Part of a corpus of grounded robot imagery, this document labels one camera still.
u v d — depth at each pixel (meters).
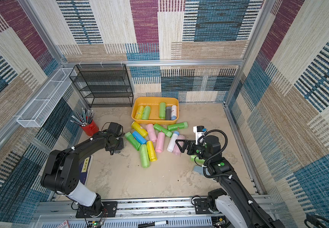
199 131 0.69
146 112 1.10
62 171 0.45
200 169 0.86
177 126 1.02
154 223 0.69
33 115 0.70
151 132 0.99
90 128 0.97
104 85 1.09
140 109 1.13
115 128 0.78
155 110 1.16
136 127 1.04
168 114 1.08
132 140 0.96
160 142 0.94
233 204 0.59
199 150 0.66
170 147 0.92
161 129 1.02
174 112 1.11
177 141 0.72
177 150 0.91
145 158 0.87
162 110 1.12
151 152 0.91
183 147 0.67
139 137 0.98
